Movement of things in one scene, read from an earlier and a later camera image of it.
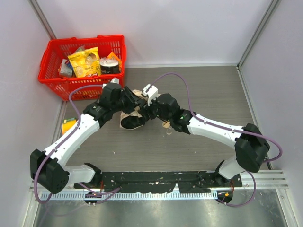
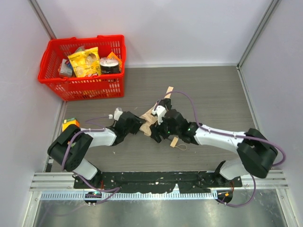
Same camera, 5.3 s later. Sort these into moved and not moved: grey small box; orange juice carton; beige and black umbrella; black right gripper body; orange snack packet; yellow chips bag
Moved: black right gripper body; beige and black umbrella
Not moved: grey small box; yellow chips bag; orange juice carton; orange snack packet
